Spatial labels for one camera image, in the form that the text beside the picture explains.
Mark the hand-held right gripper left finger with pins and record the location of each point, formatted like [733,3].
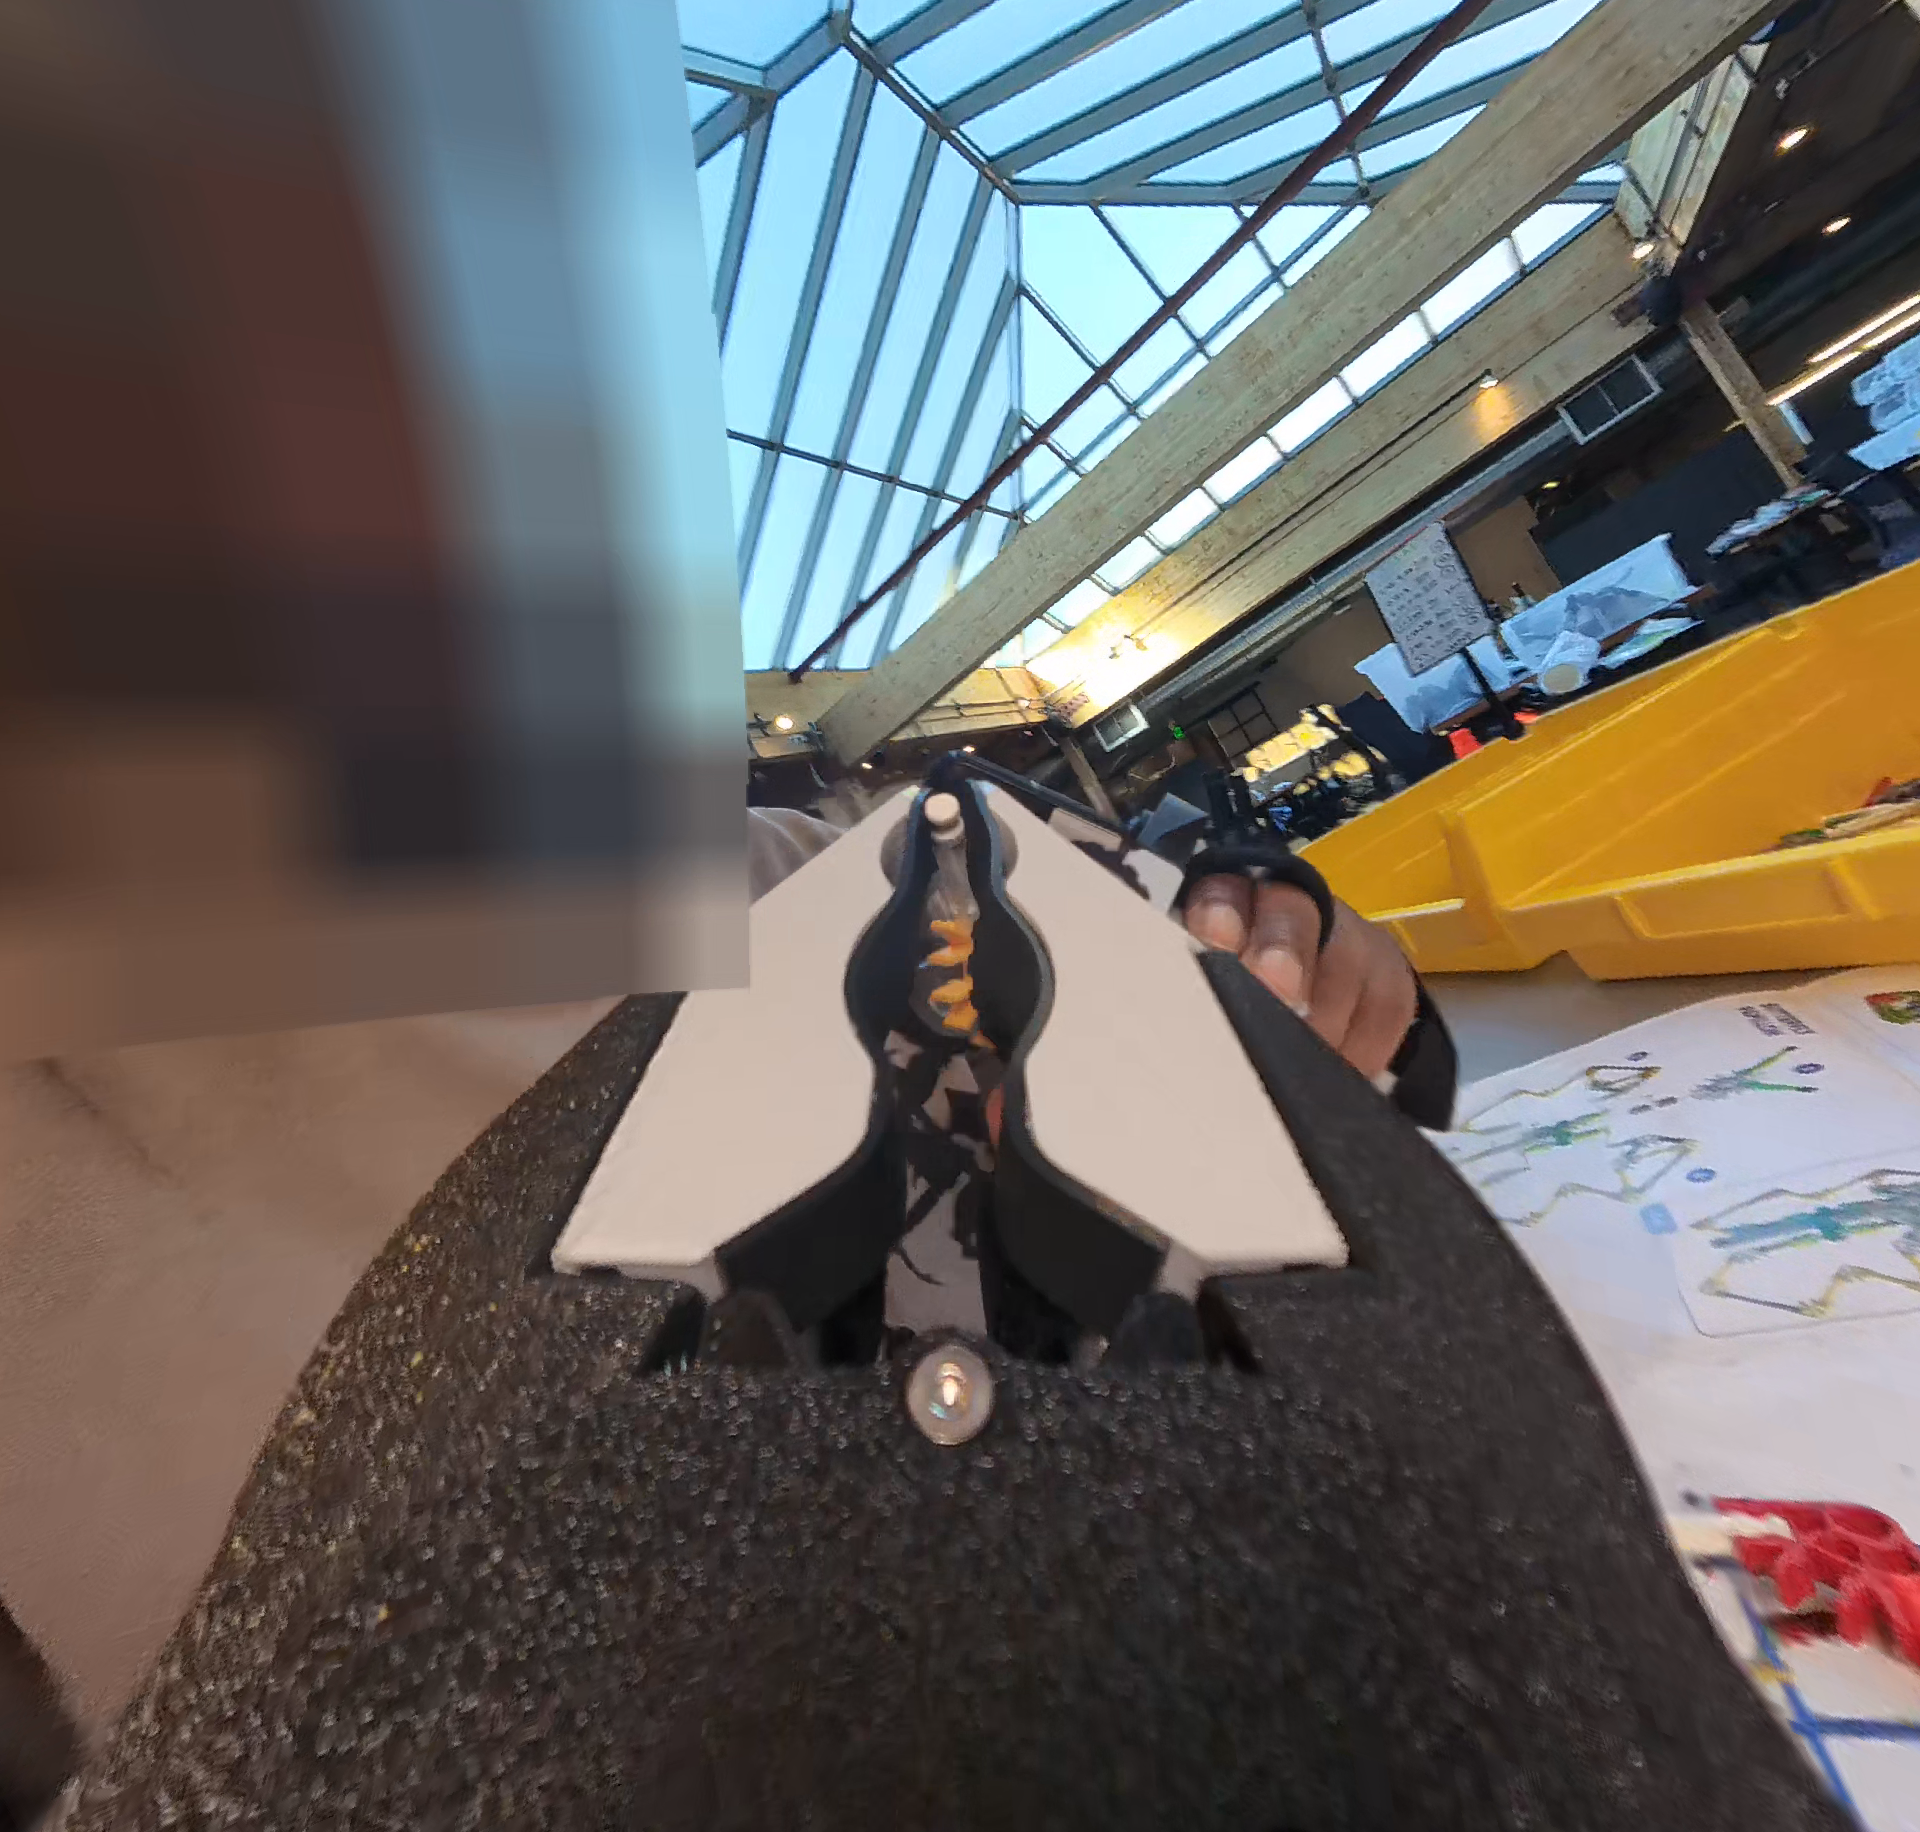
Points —
[722,1130]

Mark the colourful construction toy model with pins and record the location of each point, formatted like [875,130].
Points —
[1815,1561]

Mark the yellow plastic bin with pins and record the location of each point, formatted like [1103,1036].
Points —
[1712,782]

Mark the detached toy model section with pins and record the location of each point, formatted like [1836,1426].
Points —
[951,979]

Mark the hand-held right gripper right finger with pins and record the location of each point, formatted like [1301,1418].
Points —
[1185,1130]

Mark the pile of loose toy pieces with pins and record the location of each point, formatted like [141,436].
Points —
[1861,813]

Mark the person's upper body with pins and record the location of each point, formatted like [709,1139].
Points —
[241,1262]

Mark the person's left hand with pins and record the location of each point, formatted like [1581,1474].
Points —
[1335,991]

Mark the whiteboard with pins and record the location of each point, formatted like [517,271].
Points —
[1430,596]

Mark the white instruction sheet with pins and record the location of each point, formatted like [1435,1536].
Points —
[1681,1262]

